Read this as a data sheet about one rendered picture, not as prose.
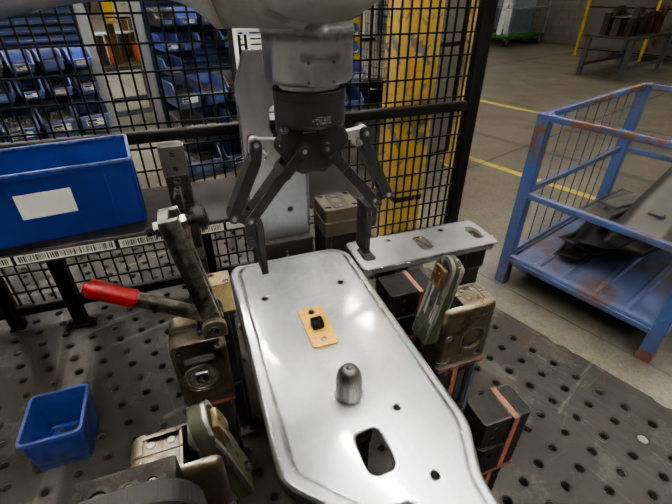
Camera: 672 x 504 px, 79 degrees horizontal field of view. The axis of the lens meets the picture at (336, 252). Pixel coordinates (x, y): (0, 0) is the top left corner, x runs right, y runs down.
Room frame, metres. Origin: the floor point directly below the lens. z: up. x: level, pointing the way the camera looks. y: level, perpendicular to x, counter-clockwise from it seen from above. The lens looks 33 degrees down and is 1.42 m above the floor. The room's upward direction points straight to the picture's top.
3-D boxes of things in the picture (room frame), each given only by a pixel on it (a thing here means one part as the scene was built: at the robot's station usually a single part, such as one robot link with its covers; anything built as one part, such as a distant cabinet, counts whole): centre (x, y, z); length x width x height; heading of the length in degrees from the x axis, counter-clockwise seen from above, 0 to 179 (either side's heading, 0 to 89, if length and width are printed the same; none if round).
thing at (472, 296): (0.46, -0.19, 0.87); 0.12 x 0.09 x 0.35; 110
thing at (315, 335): (0.44, 0.03, 1.01); 0.08 x 0.04 x 0.01; 20
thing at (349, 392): (0.32, -0.02, 1.02); 0.03 x 0.03 x 0.07
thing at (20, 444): (0.45, 0.50, 0.74); 0.11 x 0.10 x 0.09; 20
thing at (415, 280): (0.58, -0.12, 0.84); 0.11 x 0.10 x 0.28; 110
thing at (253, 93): (0.69, 0.11, 1.17); 0.12 x 0.01 x 0.34; 110
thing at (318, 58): (0.44, 0.03, 1.36); 0.09 x 0.09 x 0.06
